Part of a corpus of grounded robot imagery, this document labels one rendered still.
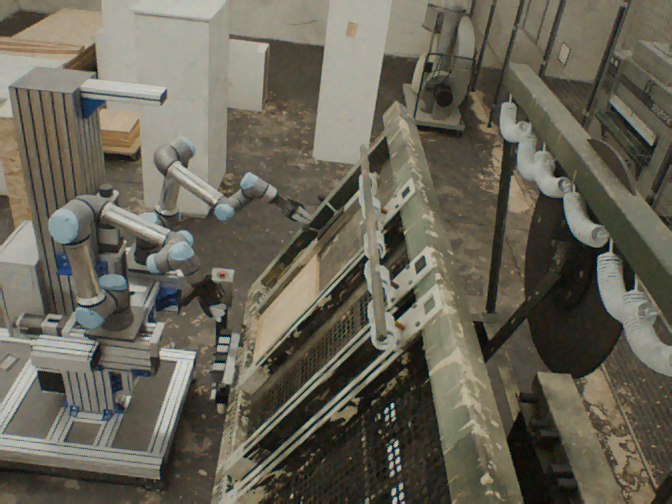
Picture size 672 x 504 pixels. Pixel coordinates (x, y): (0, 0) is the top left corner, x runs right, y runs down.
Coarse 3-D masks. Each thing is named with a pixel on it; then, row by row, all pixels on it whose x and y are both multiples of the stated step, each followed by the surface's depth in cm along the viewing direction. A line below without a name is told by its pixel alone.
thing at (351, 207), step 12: (348, 204) 273; (360, 204) 270; (348, 216) 274; (336, 228) 277; (324, 240) 281; (312, 252) 285; (300, 264) 289; (288, 276) 293; (276, 288) 297; (264, 300) 304
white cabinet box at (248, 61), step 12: (240, 48) 753; (252, 48) 753; (264, 48) 732; (228, 60) 719; (240, 60) 719; (252, 60) 718; (264, 60) 719; (228, 72) 727; (240, 72) 727; (252, 72) 727; (264, 72) 742; (228, 84) 736; (240, 84) 735; (252, 84) 735; (264, 84) 758; (228, 96) 744; (240, 96) 744; (252, 96) 743; (264, 96) 775; (240, 108) 753; (252, 108) 752
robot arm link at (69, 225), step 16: (64, 208) 221; (80, 208) 224; (48, 224) 220; (64, 224) 218; (80, 224) 222; (64, 240) 221; (80, 240) 225; (80, 256) 229; (80, 272) 232; (80, 288) 237; (96, 288) 240; (80, 304) 240; (96, 304) 240; (112, 304) 250; (80, 320) 244; (96, 320) 241
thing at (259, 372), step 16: (400, 192) 213; (384, 208) 213; (400, 208) 208; (384, 224) 211; (400, 224) 214; (384, 240) 217; (400, 240) 217; (384, 256) 221; (352, 272) 225; (336, 288) 230; (352, 288) 230; (320, 304) 234; (336, 304) 234; (304, 320) 238; (320, 320) 238; (288, 336) 243; (304, 336) 243; (272, 352) 248; (288, 352) 248; (256, 368) 254; (272, 368) 253; (240, 384) 260; (256, 384) 259
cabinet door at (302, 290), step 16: (304, 272) 282; (288, 288) 289; (304, 288) 272; (272, 304) 297; (288, 304) 278; (304, 304) 261; (272, 320) 286; (288, 320) 268; (272, 336) 274; (256, 352) 280
